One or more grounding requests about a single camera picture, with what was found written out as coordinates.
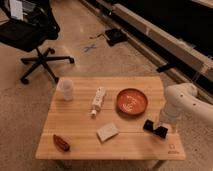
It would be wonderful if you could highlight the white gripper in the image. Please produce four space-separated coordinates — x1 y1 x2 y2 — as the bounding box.
158 103 181 133

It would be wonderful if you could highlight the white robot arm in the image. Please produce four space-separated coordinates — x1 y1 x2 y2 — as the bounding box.
158 83 213 130

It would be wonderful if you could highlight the white sponge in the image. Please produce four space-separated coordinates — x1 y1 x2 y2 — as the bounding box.
97 123 119 142

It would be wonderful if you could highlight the orange bowl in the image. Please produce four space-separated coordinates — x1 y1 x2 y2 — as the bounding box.
116 88 148 115

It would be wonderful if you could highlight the wooden table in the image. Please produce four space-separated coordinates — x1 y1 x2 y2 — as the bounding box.
36 77 185 162

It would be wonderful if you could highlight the black bag on floor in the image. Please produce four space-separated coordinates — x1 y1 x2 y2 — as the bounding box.
105 28 127 46

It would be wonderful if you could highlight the red chili pepper toy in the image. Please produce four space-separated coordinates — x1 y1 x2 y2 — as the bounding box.
53 135 70 151

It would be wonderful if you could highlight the translucent plastic cup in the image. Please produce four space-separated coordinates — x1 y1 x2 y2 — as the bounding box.
58 79 73 101

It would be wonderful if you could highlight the black office chair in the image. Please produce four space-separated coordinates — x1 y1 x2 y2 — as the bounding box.
0 0 75 84

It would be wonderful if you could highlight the long grey bench rail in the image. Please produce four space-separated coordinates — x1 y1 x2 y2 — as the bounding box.
79 0 213 83

